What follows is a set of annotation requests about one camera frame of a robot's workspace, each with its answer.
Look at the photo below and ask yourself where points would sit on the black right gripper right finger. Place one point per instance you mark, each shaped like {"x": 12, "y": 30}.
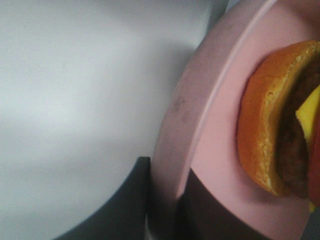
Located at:
{"x": 220, "y": 212}

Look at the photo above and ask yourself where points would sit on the burger with sesame bun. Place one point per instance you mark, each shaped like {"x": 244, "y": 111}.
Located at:
{"x": 278, "y": 127}

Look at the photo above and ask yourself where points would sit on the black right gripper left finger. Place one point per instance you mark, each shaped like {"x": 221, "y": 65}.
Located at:
{"x": 123, "y": 216}

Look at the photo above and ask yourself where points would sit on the pink round plate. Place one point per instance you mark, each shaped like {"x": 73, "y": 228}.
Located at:
{"x": 198, "y": 133}

